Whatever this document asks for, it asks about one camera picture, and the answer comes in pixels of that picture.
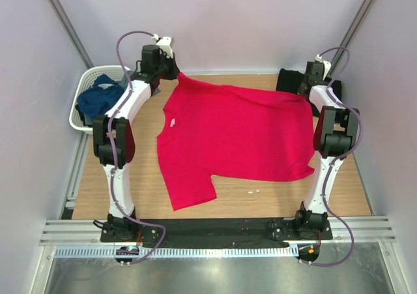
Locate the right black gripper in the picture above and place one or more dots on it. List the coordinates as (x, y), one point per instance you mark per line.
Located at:
(299, 91)

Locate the left aluminium corner post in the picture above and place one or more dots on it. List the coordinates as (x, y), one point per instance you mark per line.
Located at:
(70, 31)

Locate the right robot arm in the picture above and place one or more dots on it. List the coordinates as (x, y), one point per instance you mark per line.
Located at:
(334, 136)

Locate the red t shirt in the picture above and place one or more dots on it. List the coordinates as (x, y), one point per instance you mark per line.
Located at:
(234, 132)

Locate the dark blue t shirt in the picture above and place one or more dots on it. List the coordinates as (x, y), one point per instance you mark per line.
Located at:
(97, 100)

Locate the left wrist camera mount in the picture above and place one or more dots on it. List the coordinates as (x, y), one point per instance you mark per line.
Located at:
(164, 43)

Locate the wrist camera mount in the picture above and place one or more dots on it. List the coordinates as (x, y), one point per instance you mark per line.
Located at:
(320, 59)
(164, 43)

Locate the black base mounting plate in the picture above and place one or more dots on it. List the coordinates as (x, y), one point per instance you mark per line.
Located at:
(209, 233)

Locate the folded black t shirt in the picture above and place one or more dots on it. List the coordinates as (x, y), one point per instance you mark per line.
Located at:
(289, 81)

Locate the white plastic laundry basket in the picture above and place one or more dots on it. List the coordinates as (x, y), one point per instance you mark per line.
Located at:
(99, 89)

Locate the aluminium corner post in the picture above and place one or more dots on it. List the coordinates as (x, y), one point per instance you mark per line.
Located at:
(359, 18)
(70, 31)

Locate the slotted white cable duct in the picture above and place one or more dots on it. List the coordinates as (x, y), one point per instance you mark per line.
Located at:
(162, 253)

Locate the right aluminium corner post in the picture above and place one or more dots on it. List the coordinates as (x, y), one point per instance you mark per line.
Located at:
(359, 18)

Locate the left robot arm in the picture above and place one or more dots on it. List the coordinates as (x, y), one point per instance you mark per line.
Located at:
(113, 139)

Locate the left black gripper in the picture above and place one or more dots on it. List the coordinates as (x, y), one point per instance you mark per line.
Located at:
(174, 70)

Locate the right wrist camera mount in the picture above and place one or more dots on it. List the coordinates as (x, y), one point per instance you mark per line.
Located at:
(320, 59)

